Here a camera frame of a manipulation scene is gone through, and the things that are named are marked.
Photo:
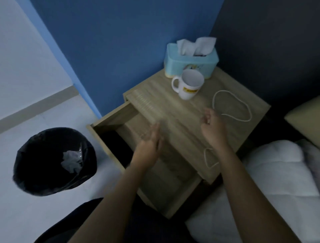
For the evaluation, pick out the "person's left hand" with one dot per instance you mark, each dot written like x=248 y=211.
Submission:
x=147 y=150

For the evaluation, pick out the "person's right hand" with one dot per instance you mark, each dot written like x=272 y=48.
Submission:
x=215 y=132

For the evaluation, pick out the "person's left fingers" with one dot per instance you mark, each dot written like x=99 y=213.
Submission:
x=157 y=136

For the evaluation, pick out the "person's right fingers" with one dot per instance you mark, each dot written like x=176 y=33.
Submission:
x=208 y=116

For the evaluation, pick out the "person's right forearm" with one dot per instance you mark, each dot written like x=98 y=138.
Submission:
x=252 y=195

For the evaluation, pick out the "person's left forearm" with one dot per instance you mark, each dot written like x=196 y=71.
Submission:
x=110 y=202

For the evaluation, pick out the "wooden bedside table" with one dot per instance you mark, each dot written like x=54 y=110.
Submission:
x=197 y=110

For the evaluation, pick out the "wooden drawer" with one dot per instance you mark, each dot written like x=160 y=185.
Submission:
x=140 y=160

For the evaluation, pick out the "white mug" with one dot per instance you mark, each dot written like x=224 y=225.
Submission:
x=188 y=85

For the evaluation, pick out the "light blue tissue box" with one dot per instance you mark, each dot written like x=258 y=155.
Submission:
x=190 y=62

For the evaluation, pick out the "crumpled white tissue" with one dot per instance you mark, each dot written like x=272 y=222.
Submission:
x=72 y=161

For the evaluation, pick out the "white quilt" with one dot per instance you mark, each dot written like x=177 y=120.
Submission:
x=262 y=190

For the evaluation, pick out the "beige pillow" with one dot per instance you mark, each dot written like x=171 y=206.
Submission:
x=306 y=117

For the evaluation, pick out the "person's dark trousers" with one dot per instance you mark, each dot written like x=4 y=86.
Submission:
x=105 y=225

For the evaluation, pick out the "black trash bin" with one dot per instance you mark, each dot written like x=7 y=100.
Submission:
x=53 y=161

